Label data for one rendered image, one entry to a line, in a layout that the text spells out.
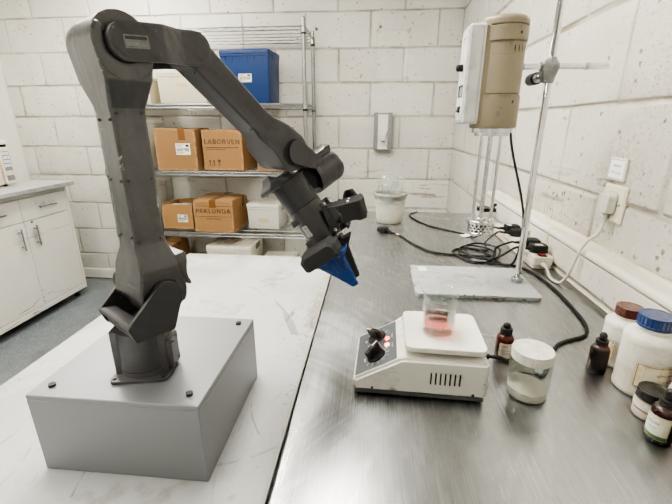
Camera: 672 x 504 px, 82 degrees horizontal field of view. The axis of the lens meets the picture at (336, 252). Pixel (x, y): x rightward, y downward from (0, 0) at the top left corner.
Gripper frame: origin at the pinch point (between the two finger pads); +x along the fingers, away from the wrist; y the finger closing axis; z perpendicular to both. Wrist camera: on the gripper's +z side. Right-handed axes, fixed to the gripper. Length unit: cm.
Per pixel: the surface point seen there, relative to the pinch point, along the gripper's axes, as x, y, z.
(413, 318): 13.8, -1.5, 4.8
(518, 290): 36, 31, 23
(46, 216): -98, 175, -209
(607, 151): 21, 44, 58
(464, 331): 18.2, -4.8, 11.2
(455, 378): 20.8, -11.1, 7.0
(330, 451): 14.6, -22.4, -9.5
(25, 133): -174, 228, -223
